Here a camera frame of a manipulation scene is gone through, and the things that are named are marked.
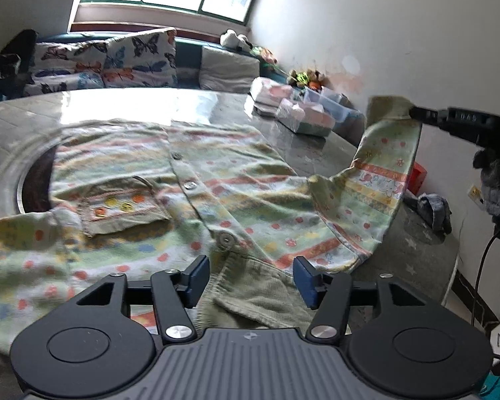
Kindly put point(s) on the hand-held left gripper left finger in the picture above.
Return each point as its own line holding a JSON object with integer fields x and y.
{"x": 200, "y": 277}

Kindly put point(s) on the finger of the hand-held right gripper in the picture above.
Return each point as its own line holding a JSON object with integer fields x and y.
{"x": 421, "y": 114}

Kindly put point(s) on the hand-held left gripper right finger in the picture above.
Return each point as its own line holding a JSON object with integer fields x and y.
{"x": 305, "y": 281}

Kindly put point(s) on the green patterned cardigan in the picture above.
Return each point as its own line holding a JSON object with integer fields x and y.
{"x": 241, "y": 175}

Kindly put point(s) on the person's right hand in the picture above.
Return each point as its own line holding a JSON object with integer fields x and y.
{"x": 491, "y": 179}

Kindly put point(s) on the red plastic stool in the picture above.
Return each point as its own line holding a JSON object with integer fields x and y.
{"x": 418, "y": 177}

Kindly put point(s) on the clear plastic storage box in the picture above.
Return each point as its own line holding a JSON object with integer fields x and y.
{"x": 337, "y": 110}

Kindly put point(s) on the grey sock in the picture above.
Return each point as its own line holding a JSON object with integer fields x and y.
{"x": 433, "y": 212}

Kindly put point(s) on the quilted star table cover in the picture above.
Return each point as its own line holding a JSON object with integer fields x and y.
{"x": 412, "y": 254}

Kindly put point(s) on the pink green tissue pack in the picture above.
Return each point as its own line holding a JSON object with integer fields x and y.
{"x": 306, "y": 118}

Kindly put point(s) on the brown plush toys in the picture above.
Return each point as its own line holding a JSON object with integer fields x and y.
{"x": 306, "y": 78}

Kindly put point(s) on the pink white tissue pack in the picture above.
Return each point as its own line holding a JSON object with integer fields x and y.
{"x": 271, "y": 93}

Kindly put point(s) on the orange green plush toy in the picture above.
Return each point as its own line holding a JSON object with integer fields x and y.
{"x": 264, "y": 55}

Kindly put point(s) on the induction cooktop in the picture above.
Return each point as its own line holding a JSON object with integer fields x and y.
{"x": 39, "y": 175}

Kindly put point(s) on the grey cushion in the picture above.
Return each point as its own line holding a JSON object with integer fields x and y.
{"x": 227, "y": 68}

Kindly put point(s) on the white plush toy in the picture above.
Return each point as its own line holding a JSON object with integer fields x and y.
{"x": 233, "y": 39}

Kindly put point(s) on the teal sofa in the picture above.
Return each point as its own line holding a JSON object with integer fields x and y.
{"x": 189, "y": 56}

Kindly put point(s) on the black cloth pile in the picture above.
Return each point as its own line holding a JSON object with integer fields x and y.
{"x": 8, "y": 64}

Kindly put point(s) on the wall socket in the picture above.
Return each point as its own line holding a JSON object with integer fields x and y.
{"x": 476, "y": 194}

